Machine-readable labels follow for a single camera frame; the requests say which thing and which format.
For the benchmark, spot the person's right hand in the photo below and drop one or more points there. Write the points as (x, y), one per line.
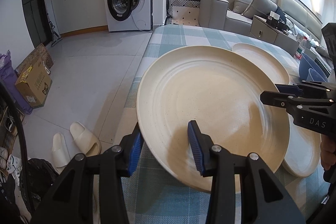
(328, 157)

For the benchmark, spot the left cream slipper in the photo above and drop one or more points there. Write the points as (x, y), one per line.
(60, 155)

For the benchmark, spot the right cream slipper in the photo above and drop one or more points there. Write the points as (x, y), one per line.
(86, 141)

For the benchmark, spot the beige side cabinet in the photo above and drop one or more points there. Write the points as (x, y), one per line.
(264, 32)

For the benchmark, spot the cardboard box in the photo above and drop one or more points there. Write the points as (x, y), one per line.
(34, 83)

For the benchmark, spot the beige sofa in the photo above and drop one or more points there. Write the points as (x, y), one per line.
(218, 14)

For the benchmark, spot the black storage tray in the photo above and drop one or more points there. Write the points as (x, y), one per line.
(276, 21)

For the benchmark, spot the plastic water bottle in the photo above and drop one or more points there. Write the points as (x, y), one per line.
(301, 48)

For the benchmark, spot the large cream plate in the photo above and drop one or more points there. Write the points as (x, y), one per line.
(220, 90)

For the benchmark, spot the cream slipper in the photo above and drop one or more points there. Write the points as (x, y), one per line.
(60, 155)
(86, 141)

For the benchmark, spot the checkered teal tablecloth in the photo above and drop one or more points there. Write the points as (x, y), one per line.
(151, 194)

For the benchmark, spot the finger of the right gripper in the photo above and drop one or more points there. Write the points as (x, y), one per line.
(286, 101)
(289, 89)

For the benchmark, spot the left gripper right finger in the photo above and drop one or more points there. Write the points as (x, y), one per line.
(263, 198)

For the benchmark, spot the large dark blue bowl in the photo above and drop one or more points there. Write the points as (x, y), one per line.
(307, 63)

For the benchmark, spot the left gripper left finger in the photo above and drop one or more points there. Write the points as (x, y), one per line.
(69, 200)

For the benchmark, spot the kitchen counter cabinet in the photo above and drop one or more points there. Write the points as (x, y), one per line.
(79, 16)

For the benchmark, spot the white washing machine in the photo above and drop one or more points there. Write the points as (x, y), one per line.
(128, 15)

